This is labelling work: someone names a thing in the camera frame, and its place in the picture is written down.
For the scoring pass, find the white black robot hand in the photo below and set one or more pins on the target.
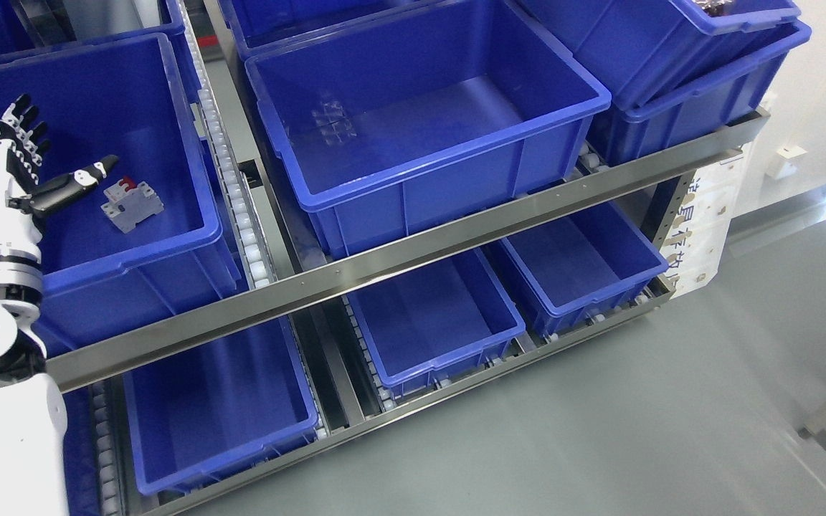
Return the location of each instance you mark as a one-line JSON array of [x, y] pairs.
[[25, 201]]

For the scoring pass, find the grey circuit breaker red switches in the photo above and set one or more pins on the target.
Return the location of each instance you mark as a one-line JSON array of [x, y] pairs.
[[128, 204]]

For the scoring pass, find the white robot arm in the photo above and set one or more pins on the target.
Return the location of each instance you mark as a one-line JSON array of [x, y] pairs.
[[33, 418]]

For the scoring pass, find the stainless steel shelf rack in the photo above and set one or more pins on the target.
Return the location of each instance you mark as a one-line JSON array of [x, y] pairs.
[[306, 294]]

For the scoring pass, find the large blue bin left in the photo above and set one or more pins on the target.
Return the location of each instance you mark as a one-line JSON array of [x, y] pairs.
[[150, 242]]

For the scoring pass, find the large blue bin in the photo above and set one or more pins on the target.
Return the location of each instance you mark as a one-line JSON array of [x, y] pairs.
[[389, 126], [150, 242]]

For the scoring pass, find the blue bin top left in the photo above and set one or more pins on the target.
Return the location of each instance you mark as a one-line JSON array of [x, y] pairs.
[[29, 28]]

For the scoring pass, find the lower blue bin left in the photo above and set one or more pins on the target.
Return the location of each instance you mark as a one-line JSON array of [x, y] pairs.
[[213, 411]]

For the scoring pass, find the blue bin top centre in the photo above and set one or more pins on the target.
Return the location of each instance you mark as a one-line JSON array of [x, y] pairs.
[[255, 24]]

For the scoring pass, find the large blue bin centre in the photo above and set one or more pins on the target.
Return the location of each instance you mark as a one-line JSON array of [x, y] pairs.
[[389, 126]]

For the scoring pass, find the lower blue bin middle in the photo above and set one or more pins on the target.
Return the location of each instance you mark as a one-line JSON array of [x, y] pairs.
[[435, 322]]

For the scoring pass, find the lower blue bin right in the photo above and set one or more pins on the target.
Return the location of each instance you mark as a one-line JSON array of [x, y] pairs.
[[574, 268]]

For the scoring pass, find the upper stacked blue bin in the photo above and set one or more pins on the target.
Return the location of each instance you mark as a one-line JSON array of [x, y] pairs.
[[644, 49]]

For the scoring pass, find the stacked blue bin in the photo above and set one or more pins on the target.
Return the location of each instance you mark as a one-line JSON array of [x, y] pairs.
[[644, 49], [698, 108]]

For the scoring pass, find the white sign board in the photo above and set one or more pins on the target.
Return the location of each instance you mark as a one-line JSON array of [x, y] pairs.
[[697, 236]]

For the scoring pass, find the stacked blue bin right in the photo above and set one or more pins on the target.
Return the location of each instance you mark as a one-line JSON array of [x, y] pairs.
[[698, 108]]

